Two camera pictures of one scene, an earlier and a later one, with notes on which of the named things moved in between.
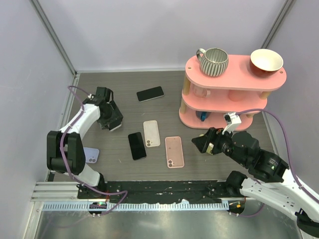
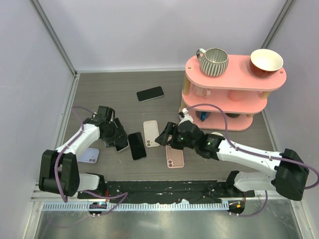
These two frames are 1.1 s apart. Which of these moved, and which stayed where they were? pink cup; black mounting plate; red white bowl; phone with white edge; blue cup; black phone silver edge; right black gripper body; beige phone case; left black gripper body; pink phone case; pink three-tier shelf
Moved: left black gripper body; right black gripper body; phone with white edge
Stayed: black phone silver edge; pink phone case; beige phone case; red white bowl; pink three-tier shelf; blue cup; black mounting plate; pink cup
